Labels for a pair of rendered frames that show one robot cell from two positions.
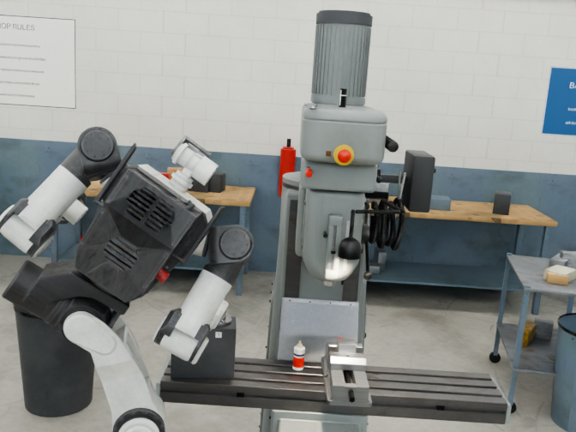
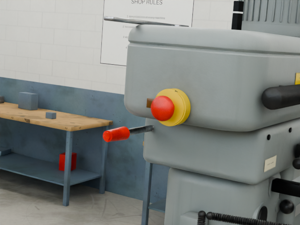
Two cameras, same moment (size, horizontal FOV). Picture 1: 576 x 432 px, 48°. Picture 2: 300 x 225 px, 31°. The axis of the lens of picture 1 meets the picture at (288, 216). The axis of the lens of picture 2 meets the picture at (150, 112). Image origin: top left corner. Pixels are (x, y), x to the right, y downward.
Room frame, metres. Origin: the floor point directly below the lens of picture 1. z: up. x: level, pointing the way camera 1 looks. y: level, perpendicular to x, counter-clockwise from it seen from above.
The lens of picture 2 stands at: (1.16, -0.57, 1.87)
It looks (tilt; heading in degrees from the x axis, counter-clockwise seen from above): 8 degrees down; 31
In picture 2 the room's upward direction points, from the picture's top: 4 degrees clockwise
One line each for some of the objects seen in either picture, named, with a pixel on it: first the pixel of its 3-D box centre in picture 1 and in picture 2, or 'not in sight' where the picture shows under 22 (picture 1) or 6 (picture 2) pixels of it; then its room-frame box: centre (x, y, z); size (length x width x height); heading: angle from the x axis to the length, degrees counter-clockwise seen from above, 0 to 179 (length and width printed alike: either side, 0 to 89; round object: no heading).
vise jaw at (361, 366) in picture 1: (347, 361); not in sight; (2.08, -0.24, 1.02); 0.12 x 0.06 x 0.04; 91
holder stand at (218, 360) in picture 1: (203, 345); not in sight; (2.12, 0.27, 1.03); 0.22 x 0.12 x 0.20; 96
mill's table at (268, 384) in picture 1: (331, 387); not in sight; (2.14, -0.20, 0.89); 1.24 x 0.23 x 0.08; 90
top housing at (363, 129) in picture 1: (339, 131); (235, 73); (2.16, -0.15, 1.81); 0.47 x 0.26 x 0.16; 0
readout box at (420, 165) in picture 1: (418, 180); not in sight; (2.44, -0.49, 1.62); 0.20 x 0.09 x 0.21; 0
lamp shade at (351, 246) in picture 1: (350, 247); not in sight; (1.96, -0.20, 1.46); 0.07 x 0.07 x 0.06
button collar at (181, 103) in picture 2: (344, 154); (171, 107); (1.91, -0.15, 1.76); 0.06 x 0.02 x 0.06; 90
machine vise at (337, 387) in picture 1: (345, 367); not in sight; (2.11, -0.24, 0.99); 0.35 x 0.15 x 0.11; 1
